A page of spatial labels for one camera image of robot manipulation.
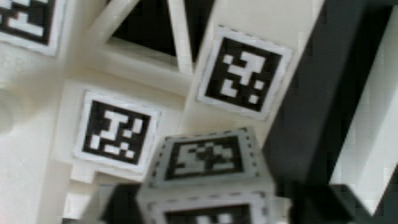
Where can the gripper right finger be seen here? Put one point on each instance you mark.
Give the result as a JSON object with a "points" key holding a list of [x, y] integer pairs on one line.
{"points": [[325, 205]]}

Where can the white tagged cube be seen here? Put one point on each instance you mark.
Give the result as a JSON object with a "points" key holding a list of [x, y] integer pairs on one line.
{"points": [[207, 185]]}

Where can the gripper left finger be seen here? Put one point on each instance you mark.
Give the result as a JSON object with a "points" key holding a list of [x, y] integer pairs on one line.
{"points": [[120, 210]]}

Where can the white boundary fence frame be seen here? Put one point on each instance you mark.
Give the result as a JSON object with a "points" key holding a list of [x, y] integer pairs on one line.
{"points": [[367, 158]]}

